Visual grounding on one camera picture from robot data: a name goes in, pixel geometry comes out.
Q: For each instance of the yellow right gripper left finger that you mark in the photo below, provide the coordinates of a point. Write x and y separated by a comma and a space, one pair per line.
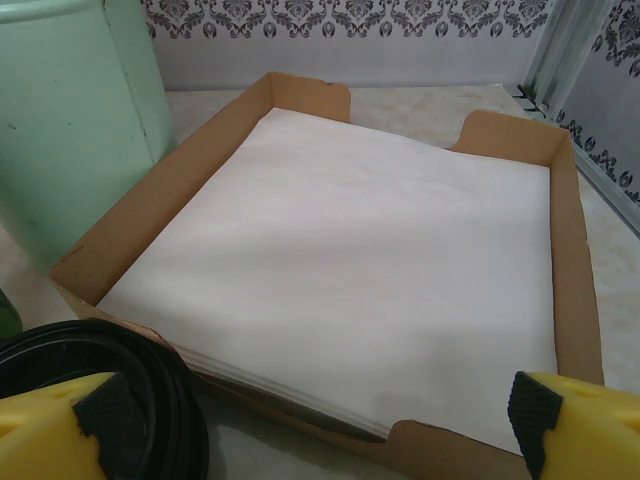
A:
40, 435

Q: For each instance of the brown cardboard tray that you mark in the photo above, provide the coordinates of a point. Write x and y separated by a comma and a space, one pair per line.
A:
575, 280

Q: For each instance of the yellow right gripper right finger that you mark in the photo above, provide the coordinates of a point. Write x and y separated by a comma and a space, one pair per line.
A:
600, 440

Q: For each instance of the mint green canister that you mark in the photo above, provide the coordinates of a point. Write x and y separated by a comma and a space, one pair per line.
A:
65, 125

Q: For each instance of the white napkin stack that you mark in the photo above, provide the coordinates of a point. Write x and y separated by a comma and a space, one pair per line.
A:
350, 260

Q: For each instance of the aluminium cage frame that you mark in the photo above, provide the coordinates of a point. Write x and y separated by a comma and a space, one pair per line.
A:
560, 50

